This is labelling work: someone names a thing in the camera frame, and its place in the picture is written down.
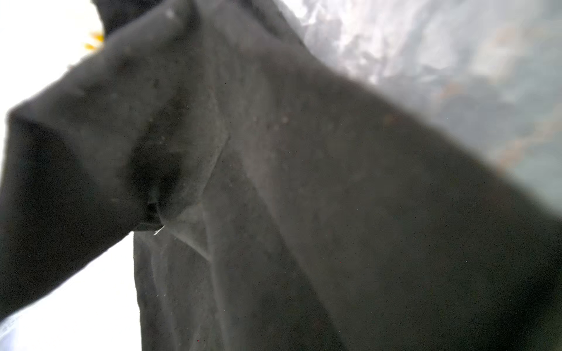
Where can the clear plastic vacuum bag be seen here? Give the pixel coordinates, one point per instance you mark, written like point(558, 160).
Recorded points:
point(488, 73)

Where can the black shirt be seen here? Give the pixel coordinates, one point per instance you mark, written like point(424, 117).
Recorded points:
point(275, 204)

